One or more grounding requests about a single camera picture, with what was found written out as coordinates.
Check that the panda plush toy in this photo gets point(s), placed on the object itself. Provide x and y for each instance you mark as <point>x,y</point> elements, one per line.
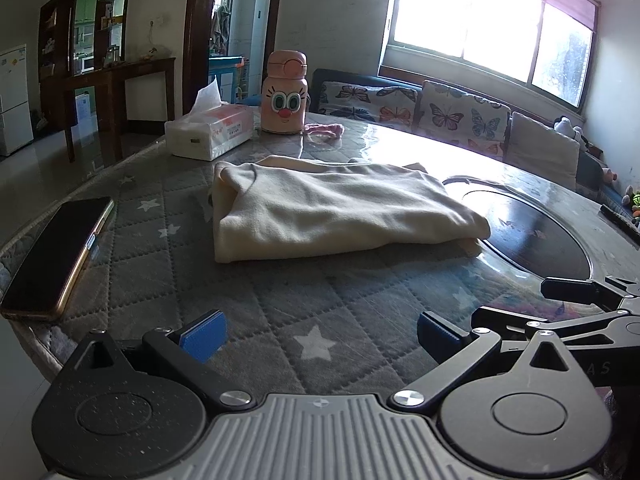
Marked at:
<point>567,127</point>

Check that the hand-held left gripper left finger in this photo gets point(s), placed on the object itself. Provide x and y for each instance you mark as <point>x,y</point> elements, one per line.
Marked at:
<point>202,335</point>

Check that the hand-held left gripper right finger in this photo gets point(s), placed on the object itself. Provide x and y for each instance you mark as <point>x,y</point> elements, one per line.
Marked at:
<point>437,337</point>

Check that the square butterfly print cushion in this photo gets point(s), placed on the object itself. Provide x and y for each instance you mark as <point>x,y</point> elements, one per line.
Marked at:
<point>462,120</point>

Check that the white refrigerator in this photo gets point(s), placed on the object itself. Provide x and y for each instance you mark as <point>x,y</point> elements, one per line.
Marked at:
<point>15,100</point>

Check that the large window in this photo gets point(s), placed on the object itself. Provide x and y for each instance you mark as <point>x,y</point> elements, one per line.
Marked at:
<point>475,10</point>

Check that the gold edged smartphone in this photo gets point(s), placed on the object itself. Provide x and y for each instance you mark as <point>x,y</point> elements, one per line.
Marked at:
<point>55,260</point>

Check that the cream knit garment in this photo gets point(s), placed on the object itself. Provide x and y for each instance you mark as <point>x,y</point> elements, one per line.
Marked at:
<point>340,210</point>

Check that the black remote control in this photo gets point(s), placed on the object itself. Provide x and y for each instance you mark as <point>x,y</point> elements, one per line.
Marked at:
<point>620,222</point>

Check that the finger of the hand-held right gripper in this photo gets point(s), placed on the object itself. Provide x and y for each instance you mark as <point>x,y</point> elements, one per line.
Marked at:
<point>575,325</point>
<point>575,290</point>

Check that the pink plush toy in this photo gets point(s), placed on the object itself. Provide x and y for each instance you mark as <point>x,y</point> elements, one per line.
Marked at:
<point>610,175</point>

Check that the long butterfly print cushion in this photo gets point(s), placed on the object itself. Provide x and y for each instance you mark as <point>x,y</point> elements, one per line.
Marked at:
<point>370,102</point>

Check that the hanging clothes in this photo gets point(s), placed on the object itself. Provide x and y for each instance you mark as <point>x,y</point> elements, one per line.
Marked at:
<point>220,30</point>

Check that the pink hair band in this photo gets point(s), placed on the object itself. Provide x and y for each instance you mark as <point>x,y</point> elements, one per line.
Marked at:
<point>325,129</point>

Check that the blue cabinet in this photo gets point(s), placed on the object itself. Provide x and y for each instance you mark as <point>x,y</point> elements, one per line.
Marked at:
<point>225,77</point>

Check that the plain grey cushion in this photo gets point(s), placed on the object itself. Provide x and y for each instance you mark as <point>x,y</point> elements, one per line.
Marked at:
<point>540,152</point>

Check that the pink cartoon face bottle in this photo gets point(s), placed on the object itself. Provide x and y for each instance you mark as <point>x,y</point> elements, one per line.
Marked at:
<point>284,100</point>

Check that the white tissue pack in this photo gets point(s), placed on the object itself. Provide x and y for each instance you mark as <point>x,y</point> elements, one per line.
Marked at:
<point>210,135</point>

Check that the dark blue sofa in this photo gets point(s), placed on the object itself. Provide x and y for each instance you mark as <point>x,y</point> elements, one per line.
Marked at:
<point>590,170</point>

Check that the dark wooden door frame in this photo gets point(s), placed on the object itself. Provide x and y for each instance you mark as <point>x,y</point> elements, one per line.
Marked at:
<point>197,35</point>

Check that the dark wooden display cabinet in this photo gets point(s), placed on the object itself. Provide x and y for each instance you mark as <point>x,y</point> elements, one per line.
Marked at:
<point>60,35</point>

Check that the dark wooden side table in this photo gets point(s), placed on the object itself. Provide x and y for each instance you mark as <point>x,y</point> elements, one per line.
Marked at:
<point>115,72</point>

